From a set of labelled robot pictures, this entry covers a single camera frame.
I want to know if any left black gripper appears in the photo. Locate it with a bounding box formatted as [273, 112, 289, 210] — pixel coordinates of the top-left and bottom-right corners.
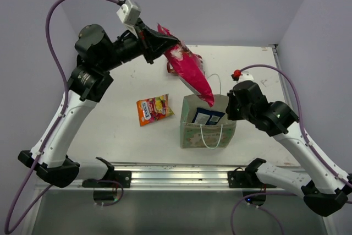
[98, 17, 178, 72]

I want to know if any pink Real crisps bag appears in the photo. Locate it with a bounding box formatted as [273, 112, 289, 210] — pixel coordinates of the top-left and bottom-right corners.
[156, 23, 215, 108]

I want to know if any blue Burts crisps bag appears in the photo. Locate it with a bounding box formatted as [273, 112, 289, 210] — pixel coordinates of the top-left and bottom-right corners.
[192, 107, 225, 125]

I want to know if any green printed paper bag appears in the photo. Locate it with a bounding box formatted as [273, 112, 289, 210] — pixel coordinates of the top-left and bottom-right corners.
[180, 83, 237, 150]

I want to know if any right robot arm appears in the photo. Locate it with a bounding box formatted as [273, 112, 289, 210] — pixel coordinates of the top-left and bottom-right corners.
[226, 80, 351, 217]

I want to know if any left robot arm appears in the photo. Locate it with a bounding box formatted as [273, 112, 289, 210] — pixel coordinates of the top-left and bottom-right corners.
[18, 19, 180, 188]

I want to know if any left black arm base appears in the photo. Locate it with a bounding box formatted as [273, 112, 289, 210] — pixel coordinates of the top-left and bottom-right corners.
[82, 171, 132, 188]

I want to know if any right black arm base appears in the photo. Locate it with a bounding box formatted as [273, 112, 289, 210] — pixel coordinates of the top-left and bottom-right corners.
[227, 167, 259, 188]

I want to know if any red orange snack bag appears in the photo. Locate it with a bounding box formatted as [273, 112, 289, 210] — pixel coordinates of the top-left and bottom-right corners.
[166, 54, 205, 76]

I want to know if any orange Fox's candy bag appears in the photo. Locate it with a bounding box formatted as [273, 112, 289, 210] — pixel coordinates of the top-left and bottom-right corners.
[136, 94, 174, 127]

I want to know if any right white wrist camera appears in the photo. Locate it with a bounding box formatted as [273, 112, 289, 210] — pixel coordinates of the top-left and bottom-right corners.
[237, 72, 254, 83]

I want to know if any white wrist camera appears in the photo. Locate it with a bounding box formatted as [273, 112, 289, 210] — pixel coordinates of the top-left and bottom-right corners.
[117, 0, 141, 26]
[237, 72, 254, 83]

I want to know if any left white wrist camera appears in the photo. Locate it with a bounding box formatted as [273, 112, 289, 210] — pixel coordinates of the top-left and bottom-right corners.
[117, 0, 141, 26]

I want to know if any aluminium rail frame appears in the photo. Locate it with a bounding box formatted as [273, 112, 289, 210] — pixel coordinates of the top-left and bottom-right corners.
[37, 157, 311, 195]

